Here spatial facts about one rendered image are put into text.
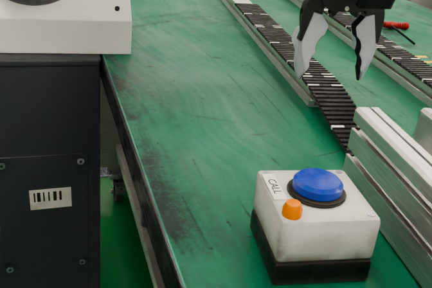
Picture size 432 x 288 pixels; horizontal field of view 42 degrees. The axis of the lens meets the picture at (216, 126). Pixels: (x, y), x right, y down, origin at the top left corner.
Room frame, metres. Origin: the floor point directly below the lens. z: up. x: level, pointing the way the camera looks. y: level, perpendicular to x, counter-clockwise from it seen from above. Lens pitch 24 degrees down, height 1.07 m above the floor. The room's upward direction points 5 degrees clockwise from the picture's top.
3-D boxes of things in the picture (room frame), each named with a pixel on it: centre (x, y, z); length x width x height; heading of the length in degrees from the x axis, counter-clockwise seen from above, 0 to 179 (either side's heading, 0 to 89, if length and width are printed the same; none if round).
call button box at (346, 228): (0.39, -0.09, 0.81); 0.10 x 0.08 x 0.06; 102
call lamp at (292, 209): (0.36, -0.06, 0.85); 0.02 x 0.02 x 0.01
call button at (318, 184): (0.39, -0.09, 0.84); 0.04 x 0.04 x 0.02
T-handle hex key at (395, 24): (1.18, -0.37, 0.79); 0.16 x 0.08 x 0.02; 4
